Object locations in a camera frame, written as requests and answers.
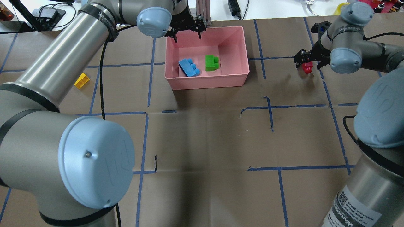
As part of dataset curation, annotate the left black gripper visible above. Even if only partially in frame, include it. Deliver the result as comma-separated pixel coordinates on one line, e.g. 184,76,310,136
165,9,207,43

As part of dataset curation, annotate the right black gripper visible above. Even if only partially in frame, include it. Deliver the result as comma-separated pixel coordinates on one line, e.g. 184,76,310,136
294,44,331,68

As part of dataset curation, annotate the red toy block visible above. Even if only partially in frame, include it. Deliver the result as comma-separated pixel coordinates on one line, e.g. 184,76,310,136
301,62,313,74

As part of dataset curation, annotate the blue toy block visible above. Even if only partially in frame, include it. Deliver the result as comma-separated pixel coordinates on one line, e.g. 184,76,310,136
178,58,201,77

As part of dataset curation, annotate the green toy block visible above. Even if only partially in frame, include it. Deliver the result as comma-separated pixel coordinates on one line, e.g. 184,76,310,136
205,55,220,72

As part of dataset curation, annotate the yellow toy block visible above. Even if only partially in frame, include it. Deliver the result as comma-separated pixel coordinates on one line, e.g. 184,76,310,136
74,73,90,89

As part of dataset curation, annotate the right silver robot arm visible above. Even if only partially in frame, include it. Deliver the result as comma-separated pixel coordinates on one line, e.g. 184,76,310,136
294,2,404,227

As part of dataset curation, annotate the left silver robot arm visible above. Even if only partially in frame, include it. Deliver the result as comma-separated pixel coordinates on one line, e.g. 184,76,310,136
1,0,201,227

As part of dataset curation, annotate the pink plastic box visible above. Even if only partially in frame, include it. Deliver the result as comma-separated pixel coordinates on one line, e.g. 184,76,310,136
165,26,250,90

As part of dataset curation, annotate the black power adapter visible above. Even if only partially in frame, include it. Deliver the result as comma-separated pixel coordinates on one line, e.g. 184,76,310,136
227,0,241,19

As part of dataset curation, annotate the aluminium profile post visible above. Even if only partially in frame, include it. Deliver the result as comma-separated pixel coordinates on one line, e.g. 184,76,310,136
196,0,211,26

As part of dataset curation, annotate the black braided cable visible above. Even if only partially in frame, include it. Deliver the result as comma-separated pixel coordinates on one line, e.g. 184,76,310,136
99,25,137,120

